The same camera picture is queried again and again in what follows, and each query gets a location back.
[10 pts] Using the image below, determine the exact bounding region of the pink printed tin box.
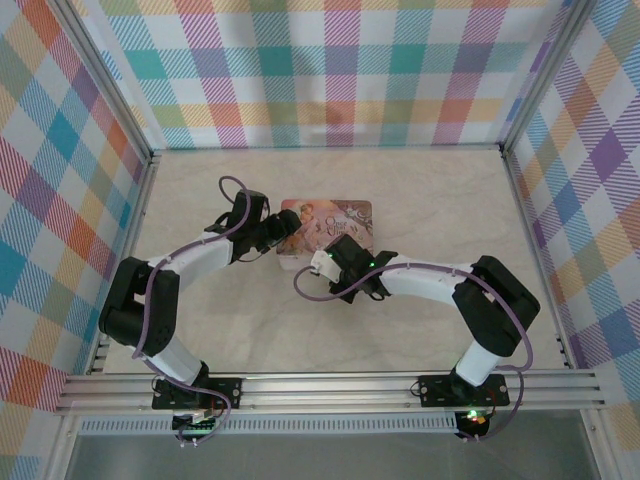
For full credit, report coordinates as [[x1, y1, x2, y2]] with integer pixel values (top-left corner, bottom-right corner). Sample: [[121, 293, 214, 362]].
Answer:
[[277, 198, 374, 271]]

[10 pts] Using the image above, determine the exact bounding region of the right electronics board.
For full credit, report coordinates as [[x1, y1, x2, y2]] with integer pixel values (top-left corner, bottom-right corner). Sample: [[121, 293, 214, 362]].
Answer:
[[459, 408, 490, 432]]

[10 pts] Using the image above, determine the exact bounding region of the electronics board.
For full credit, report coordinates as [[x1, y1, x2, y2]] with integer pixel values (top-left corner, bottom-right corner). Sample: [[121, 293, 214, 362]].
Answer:
[[172, 408, 224, 436], [459, 408, 490, 432]]

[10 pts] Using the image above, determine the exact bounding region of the left electronics board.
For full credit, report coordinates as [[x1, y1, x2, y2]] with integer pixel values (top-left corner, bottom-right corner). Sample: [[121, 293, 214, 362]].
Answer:
[[172, 408, 224, 436]]

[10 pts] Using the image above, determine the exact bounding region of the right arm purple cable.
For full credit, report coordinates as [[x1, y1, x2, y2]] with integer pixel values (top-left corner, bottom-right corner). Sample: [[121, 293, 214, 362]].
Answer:
[[292, 262, 534, 444]]

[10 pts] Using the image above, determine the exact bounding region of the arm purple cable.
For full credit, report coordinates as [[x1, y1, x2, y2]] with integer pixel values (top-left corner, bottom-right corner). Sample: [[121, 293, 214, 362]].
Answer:
[[292, 262, 534, 444], [132, 174, 251, 449]]

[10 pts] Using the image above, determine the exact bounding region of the aluminium frame side rail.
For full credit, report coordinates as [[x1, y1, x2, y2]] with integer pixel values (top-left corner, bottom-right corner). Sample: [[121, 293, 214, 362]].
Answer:
[[87, 152, 164, 376]]

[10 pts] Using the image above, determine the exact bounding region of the aluminium mounting rail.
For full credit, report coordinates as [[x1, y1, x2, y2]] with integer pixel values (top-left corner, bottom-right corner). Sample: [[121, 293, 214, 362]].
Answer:
[[53, 370, 609, 415]]

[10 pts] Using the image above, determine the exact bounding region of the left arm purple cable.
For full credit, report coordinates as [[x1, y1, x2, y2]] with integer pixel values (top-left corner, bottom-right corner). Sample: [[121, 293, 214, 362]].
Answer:
[[132, 174, 251, 449]]

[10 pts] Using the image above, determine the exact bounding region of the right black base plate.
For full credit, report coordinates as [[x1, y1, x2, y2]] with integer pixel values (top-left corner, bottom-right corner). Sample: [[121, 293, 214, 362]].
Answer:
[[417, 372, 511, 409]]

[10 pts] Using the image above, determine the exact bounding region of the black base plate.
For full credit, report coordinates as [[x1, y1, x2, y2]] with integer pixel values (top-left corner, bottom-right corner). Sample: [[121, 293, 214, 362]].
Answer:
[[151, 377, 244, 412], [417, 372, 511, 409]]

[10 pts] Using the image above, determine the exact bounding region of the slotted grey cable duct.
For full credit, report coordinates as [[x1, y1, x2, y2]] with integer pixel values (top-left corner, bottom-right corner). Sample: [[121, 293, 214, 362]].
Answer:
[[77, 417, 460, 436]]

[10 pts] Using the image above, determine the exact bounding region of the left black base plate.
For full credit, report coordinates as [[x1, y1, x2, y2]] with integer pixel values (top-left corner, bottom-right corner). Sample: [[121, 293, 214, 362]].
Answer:
[[151, 377, 244, 412]]

